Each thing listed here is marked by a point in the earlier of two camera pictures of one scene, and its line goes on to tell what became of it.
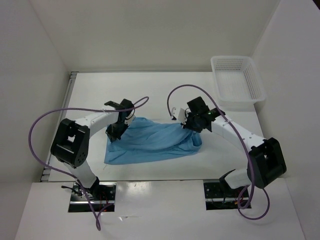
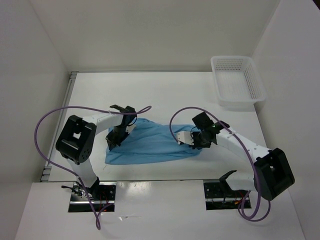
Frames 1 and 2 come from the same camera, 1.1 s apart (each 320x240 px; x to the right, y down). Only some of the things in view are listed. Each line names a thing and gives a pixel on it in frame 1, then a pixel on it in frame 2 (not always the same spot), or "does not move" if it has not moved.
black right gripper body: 192,123 -> 199,140
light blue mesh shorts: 143,139 does not move
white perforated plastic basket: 238,83 does not move
